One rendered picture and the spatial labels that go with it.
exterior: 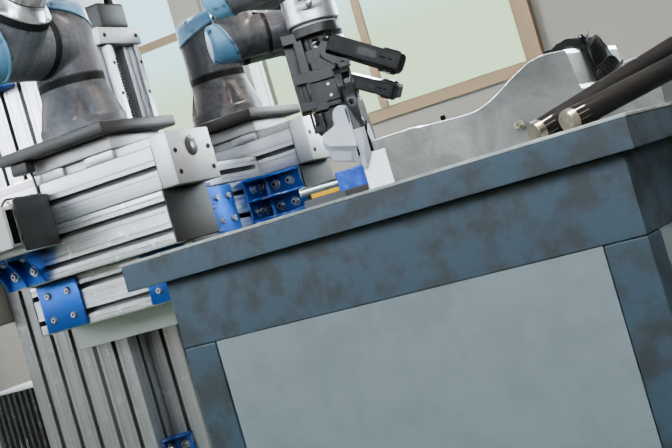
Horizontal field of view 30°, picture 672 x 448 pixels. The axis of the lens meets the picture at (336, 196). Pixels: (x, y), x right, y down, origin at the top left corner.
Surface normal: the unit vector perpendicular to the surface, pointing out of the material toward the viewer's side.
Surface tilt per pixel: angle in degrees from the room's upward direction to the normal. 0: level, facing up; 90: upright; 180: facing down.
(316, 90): 90
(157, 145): 90
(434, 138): 90
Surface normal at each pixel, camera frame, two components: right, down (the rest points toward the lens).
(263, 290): -0.50, 0.13
